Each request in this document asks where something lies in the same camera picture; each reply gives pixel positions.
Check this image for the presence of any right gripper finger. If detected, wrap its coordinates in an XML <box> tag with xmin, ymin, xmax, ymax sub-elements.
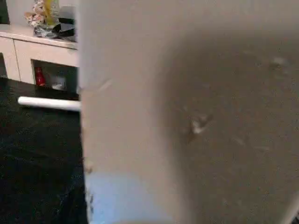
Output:
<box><xmin>56</xmin><ymin>177</ymin><xmax>89</xmax><ymax>224</ymax></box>

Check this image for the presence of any white plastic table leg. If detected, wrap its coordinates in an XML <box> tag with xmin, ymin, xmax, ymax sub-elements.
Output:
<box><xmin>17</xmin><ymin>96</ymin><xmax>82</xmax><ymax>112</ymax></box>

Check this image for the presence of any white plastic table top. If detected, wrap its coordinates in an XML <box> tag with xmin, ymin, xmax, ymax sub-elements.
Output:
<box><xmin>76</xmin><ymin>0</ymin><xmax>299</xmax><ymax>224</ymax></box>

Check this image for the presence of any white cabinet with glass doors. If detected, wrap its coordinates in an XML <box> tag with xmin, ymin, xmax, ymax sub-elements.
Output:
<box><xmin>0</xmin><ymin>23</ymin><xmax>80</xmax><ymax>94</ymax></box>

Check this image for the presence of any colourful plush toy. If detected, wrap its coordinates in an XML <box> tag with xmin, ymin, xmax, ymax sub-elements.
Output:
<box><xmin>23</xmin><ymin>0</ymin><xmax>61</xmax><ymax>35</ymax></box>

